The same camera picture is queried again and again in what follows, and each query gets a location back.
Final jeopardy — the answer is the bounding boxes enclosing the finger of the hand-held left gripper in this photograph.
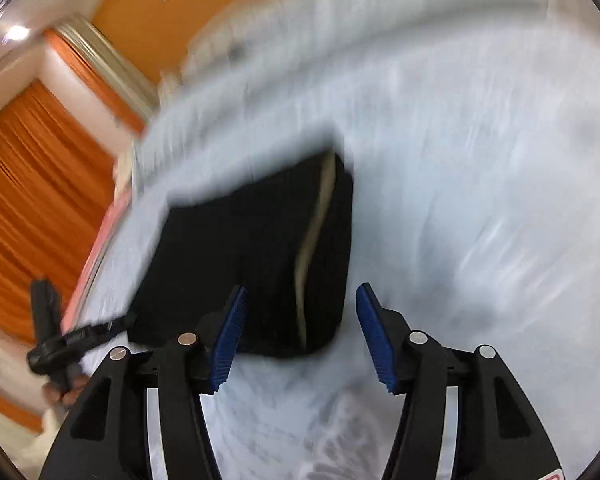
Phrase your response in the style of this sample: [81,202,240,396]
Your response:
[70,311,137,349]

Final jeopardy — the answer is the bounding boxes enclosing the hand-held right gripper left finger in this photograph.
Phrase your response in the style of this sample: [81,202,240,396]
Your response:
[39,284,249,480]

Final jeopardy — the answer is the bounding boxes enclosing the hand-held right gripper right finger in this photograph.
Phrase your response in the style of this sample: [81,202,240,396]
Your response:
[355,282,565,480]

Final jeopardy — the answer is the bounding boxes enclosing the black pants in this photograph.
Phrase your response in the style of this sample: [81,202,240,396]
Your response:
[127,147,356,361]

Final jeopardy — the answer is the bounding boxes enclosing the person's left hand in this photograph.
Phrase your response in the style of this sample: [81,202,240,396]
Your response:
[41,374,89,407]

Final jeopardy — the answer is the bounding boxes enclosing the pink blanket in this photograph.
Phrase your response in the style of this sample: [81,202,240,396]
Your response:
[62,185,133,326]

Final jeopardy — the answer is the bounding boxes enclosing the orange curtain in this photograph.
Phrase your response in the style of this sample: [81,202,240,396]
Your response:
[0,27,148,341]

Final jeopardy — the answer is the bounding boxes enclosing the grey butterfly bed sheet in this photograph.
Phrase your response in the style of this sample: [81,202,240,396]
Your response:
[62,0,600,480]

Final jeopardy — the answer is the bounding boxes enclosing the grey rolled duvet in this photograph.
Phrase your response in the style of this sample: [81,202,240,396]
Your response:
[180,0,551,91]

